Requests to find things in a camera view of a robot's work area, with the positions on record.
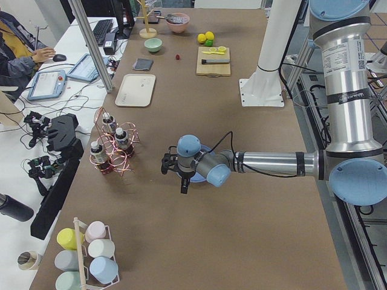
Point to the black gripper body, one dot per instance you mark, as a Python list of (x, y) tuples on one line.
[(184, 174)]

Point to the blue plate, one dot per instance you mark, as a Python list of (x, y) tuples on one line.
[(201, 178)]

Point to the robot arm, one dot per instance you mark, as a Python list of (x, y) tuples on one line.
[(353, 162)]

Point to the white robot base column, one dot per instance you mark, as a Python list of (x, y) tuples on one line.
[(263, 88)]

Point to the person hand on mouse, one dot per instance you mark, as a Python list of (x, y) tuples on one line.
[(43, 54)]

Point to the dark tea bottle middle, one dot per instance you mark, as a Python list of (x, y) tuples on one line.
[(122, 139)]

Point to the dark tea bottle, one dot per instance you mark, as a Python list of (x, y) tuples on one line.
[(109, 123), (122, 139), (100, 158)]

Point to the dark tea bottle front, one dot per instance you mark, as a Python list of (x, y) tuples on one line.
[(100, 158)]

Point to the dark tea bottle back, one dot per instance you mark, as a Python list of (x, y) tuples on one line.
[(109, 123)]

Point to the cream rabbit tray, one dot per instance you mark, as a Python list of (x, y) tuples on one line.
[(135, 90)]

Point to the white cup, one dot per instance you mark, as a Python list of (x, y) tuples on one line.
[(101, 247)]

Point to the steel muddler black tip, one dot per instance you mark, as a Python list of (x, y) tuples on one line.
[(214, 61)]

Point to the wooden cutting board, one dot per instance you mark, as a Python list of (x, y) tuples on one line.
[(214, 69)]

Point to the grey folded cloth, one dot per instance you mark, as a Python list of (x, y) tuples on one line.
[(143, 64)]

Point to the light blue cup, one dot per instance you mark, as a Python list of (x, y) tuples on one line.
[(104, 269)]

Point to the yellow plastic knife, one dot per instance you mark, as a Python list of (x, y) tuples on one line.
[(214, 52)]

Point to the yellow cup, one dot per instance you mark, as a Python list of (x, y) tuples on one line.
[(66, 238)]

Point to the mint green bowl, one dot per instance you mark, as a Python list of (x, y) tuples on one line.
[(153, 45)]

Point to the green lime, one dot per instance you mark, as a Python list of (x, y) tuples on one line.
[(208, 43)]

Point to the yellow lemon left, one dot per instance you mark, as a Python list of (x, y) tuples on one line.
[(201, 38)]

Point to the yellow lemon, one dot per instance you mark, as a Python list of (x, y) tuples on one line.
[(201, 38), (209, 35)]

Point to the yellow lemon right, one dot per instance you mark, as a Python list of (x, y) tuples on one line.
[(209, 35)]

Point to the grey cup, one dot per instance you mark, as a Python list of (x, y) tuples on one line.
[(67, 260)]

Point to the blue teach pendant far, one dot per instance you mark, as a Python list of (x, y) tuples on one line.
[(84, 70)]

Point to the blue teach pendant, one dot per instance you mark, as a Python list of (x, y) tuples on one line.
[(47, 85), (84, 70)]

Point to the wooden cup tree stand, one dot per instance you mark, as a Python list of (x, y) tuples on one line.
[(147, 10)]

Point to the pale green cup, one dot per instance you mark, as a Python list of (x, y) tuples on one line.
[(69, 280)]

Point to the pink bowl with ice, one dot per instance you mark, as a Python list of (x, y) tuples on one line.
[(179, 28)]

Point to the metal ice scoop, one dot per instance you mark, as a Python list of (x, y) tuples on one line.
[(172, 18)]

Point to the blue teach pendant near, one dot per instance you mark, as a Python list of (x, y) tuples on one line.
[(47, 85)]

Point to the black keyboard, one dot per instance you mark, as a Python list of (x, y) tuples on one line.
[(102, 27)]

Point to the black computer mouse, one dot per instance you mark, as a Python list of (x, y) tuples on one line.
[(59, 58)]

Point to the black thermos bottle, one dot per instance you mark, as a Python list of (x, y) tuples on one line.
[(15, 209)]

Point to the copper wire bottle rack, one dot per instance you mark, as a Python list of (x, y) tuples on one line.
[(118, 159)]

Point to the white wire cup rack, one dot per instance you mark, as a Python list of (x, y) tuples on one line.
[(87, 280)]

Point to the aluminium frame post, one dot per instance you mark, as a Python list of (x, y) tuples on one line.
[(82, 20)]

